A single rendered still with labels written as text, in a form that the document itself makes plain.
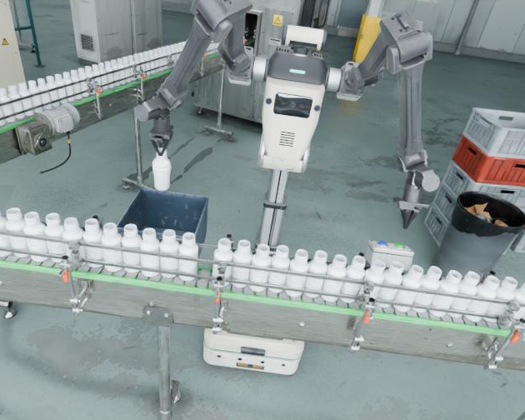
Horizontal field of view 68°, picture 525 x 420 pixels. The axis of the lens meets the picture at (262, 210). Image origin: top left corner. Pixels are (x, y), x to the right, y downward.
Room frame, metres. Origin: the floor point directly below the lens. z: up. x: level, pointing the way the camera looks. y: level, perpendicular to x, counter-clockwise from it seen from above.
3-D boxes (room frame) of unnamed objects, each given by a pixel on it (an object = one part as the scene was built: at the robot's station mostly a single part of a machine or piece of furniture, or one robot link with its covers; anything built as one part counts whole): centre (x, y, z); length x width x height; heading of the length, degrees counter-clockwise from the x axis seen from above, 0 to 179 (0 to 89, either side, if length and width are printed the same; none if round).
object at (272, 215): (1.57, -0.05, 0.74); 0.11 x 0.11 x 0.40; 1
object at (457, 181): (2.90, -1.81, 0.55); 0.61 x 0.41 x 0.22; 98
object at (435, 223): (2.90, -1.82, 0.11); 0.61 x 0.41 x 0.22; 97
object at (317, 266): (0.93, -0.20, 1.08); 0.06 x 0.06 x 0.17
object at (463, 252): (2.36, -1.56, 0.32); 0.45 x 0.45 x 0.64
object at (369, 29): (8.55, -1.56, 0.55); 0.40 x 0.40 x 1.10; 1
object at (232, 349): (1.56, -0.05, 0.24); 0.68 x 0.53 x 0.41; 1
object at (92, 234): (0.92, 0.51, 1.08); 0.06 x 0.06 x 0.17
